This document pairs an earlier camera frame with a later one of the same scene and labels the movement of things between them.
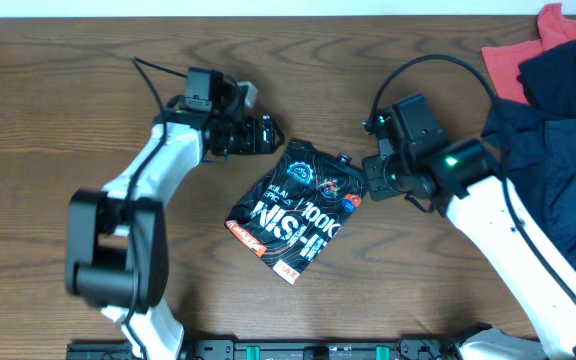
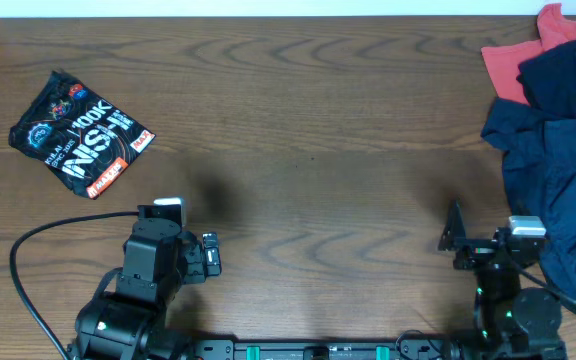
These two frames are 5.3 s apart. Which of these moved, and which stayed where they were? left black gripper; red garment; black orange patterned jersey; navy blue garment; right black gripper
Moved: right black gripper; left black gripper; black orange patterned jersey
Stayed: navy blue garment; red garment
